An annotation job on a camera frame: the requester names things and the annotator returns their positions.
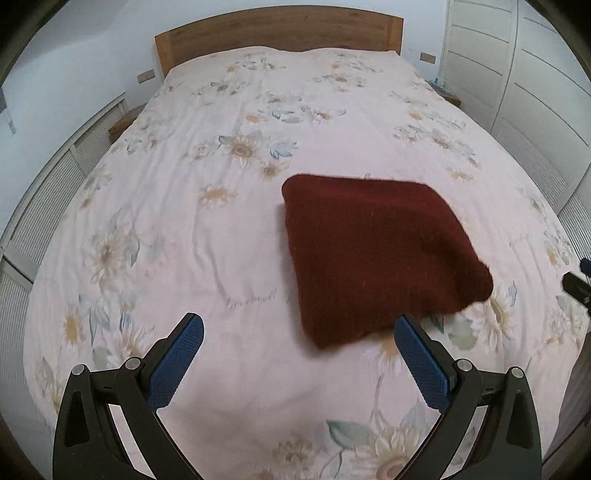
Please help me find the dark red knit sweater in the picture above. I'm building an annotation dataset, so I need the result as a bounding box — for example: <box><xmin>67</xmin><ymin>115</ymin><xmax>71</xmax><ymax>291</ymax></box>
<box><xmin>281</xmin><ymin>174</ymin><xmax>494</xmax><ymax>350</ymax></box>

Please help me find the white radiator cover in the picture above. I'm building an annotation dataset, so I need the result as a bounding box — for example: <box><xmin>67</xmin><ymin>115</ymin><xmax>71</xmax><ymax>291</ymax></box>
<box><xmin>0</xmin><ymin>91</ymin><xmax>130</xmax><ymax>282</ymax></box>

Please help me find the white wardrobe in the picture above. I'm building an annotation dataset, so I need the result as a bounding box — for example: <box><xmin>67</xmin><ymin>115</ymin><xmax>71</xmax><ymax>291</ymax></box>
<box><xmin>438</xmin><ymin>0</ymin><xmax>591</xmax><ymax>218</ymax></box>

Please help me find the wooden right nightstand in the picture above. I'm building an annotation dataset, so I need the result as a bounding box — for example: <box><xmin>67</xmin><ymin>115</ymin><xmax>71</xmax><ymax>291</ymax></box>
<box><xmin>429</xmin><ymin>81</ymin><xmax>461</xmax><ymax>108</ymax></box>

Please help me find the wooden nightstand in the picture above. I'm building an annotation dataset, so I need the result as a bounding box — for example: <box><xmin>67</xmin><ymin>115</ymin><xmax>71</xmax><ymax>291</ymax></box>
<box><xmin>429</xmin><ymin>81</ymin><xmax>461</xmax><ymax>108</ymax></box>
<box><xmin>108</xmin><ymin>105</ymin><xmax>145</xmax><ymax>144</ymax></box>

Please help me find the wooden left nightstand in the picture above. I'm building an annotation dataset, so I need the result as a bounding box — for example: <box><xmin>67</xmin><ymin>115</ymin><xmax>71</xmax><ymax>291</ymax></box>
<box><xmin>108</xmin><ymin>105</ymin><xmax>145</xmax><ymax>144</ymax></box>

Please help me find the wooden headboard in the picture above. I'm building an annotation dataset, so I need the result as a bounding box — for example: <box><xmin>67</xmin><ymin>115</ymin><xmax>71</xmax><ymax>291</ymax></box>
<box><xmin>154</xmin><ymin>5</ymin><xmax>404</xmax><ymax>74</ymax></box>

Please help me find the wall switch panel right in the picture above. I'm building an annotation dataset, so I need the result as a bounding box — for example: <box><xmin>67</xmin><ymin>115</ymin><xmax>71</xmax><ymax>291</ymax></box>
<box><xmin>420</xmin><ymin>52</ymin><xmax>437</xmax><ymax>64</ymax></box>

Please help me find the wall switch panel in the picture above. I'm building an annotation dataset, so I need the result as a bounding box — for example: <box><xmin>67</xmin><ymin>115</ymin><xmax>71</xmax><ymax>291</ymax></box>
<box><xmin>420</xmin><ymin>52</ymin><xmax>437</xmax><ymax>64</ymax></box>
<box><xmin>137</xmin><ymin>69</ymin><xmax>155</xmax><ymax>84</ymax></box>

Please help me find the wall switch panel left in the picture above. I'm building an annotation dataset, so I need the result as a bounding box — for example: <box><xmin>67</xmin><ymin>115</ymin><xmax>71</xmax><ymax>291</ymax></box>
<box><xmin>137</xmin><ymin>69</ymin><xmax>155</xmax><ymax>84</ymax></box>

